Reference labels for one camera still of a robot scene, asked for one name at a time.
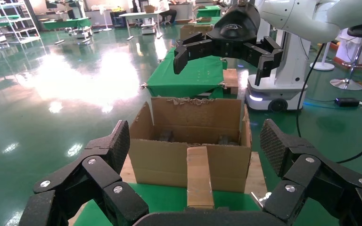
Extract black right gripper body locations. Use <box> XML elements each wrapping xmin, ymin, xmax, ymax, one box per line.
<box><xmin>206</xmin><ymin>4</ymin><xmax>261</xmax><ymax>60</ymax></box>

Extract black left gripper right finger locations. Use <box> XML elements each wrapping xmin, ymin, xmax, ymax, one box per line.
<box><xmin>259</xmin><ymin>118</ymin><xmax>362</xmax><ymax>226</ymax></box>

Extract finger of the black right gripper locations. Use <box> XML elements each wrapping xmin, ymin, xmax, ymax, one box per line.
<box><xmin>243</xmin><ymin>36</ymin><xmax>284</xmax><ymax>86</ymax></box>
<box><xmin>173</xmin><ymin>31</ymin><xmax>214</xmax><ymax>75</ymax></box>

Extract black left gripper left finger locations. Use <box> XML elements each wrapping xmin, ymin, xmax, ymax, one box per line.
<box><xmin>18</xmin><ymin>120</ymin><xmax>150</xmax><ymax>226</ymax></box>

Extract brown cardboard box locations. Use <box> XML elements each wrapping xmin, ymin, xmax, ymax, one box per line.
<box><xmin>180</xmin><ymin>23</ymin><xmax>214</xmax><ymax>41</ymax></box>
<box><xmin>186</xmin><ymin>146</ymin><xmax>215</xmax><ymax>210</ymax></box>

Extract white robot base with column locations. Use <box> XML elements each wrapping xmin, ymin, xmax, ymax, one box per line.
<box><xmin>245</xmin><ymin>18</ymin><xmax>311</xmax><ymax>113</ymax></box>

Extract small cardboard box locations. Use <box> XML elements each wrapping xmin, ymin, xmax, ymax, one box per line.
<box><xmin>223</xmin><ymin>68</ymin><xmax>239</xmax><ymax>96</ymax></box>

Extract large open brown carton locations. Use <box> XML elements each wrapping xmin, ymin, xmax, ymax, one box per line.
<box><xmin>128</xmin><ymin>97</ymin><xmax>253</xmax><ymax>194</ymax></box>

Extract green side table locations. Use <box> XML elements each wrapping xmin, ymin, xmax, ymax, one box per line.
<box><xmin>146</xmin><ymin>47</ymin><xmax>229</xmax><ymax>100</ymax></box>

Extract small green covered table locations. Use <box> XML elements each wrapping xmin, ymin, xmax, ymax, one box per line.
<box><xmin>197</xmin><ymin>5</ymin><xmax>222</xmax><ymax>18</ymax></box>

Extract person in white shirt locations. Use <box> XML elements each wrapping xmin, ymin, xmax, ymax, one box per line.
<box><xmin>158</xmin><ymin>0</ymin><xmax>178</xmax><ymax>24</ymax></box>

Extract white wheeled cart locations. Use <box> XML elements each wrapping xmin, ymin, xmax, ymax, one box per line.
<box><xmin>141</xmin><ymin>18</ymin><xmax>156</xmax><ymax>35</ymax></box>

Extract white round stand base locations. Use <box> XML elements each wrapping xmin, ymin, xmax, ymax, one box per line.
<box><xmin>309</xmin><ymin>42</ymin><xmax>335</xmax><ymax>72</ymax></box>

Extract white table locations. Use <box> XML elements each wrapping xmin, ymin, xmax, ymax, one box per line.
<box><xmin>119</xmin><ymin>12</ymin><xmax>163</xmax><ymax>40</ymax></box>

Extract large green tablecloth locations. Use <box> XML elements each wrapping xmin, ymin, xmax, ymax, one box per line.
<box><xmin>73</xmin><ymin>182</ymin><xmax>261</xmax><ymax>226</ymax></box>

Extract white cabinet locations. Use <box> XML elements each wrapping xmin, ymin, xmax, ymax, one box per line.
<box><xmin>336</xmin><ymin>28</ymin><xmax>362</xmax><ymax>65</ymax></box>

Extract dark blue crate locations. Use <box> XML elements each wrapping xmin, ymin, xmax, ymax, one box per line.
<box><xmin>110</xmin><ymin>11</ymin><xmax>127</xmax><ymax>28</ymax></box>

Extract black power adapter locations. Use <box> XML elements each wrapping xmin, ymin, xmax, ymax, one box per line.
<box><xmin>335</xmin><ymin>97</ymin><xmax>360</xmax><ymax>108</ymax></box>

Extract white pole stand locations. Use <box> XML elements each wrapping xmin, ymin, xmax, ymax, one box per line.
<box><xmin>101</xmin><ymin>6</ymin><xmax>113</xmax><ymax>32</ymax></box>

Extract long green covered table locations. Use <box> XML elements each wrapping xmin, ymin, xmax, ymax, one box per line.
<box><xmin>42</xmin><ymin>17</ymin><xmax>91</xmax><ymax>31</ymax></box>

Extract white metal shelf rack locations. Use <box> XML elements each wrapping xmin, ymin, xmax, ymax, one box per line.
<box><xmin>0</xmin><ymin>0</ymin><xmax>41</xmax><ymax>55</ymax></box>

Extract black floor cable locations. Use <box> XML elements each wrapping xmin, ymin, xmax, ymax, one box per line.
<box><xmin>296</xmin><ymin>43</ymin><xmax>362</xmax><ymax>164</ymax></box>

